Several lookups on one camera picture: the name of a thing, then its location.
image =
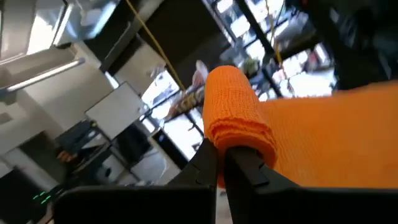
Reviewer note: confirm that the long ceiling light bar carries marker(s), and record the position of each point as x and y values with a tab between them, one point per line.
46	74

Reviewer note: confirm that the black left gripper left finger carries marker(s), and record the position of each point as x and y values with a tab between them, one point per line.
140	205

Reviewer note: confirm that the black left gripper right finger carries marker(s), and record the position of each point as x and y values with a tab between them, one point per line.
311	207

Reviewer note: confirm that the orange elastic bandage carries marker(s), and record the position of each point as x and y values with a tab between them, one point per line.
236	109

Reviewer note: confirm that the white board panel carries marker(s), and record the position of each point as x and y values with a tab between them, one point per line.
115	109

